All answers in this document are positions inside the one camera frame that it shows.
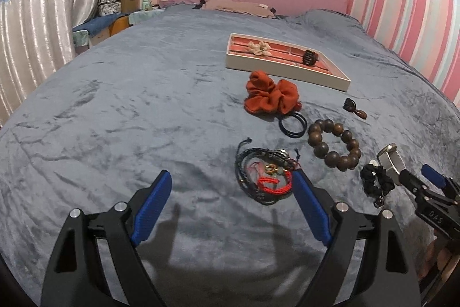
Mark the black scrunchie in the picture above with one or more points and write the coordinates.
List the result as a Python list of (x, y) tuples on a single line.
[(377, 184)]

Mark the tan pillow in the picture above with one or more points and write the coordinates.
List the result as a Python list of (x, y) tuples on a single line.
[(240, 7)]

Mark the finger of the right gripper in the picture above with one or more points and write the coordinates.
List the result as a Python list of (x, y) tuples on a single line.
[(414, 185), (436, 177)]

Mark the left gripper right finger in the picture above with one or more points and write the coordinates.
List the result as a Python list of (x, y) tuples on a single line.
[(386, 275)]

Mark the cream organza scrunchie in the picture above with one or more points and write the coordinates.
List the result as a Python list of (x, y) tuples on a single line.
[(259, 49)]

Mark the grey plush bed blanket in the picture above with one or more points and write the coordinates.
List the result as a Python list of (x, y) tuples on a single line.
[(158, 96)]

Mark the right hand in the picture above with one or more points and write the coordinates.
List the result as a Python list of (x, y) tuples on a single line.
[(441, 257)]

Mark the black hair tie red bead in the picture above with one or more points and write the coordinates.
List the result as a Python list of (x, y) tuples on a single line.
[(293, 124)]

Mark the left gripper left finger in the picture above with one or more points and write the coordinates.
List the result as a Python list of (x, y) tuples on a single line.
[(75, 275)]

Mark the patterned fabric bag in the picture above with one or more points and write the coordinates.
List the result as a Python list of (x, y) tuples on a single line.
[(108, 7)]

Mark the orange fabric scrunchie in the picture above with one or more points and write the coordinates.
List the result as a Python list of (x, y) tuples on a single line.
[(270, 98)]

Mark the brown storage box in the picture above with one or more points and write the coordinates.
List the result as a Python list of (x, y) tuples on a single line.
[(128, 6)]

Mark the white tray brick-pattern base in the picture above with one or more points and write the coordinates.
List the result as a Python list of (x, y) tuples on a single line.
[(290, 61)]

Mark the blue and white curtain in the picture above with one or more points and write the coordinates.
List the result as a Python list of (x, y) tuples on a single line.
[(36, 41)]

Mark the blue folded cloth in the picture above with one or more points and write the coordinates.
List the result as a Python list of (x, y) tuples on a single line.
[(97, 24)]

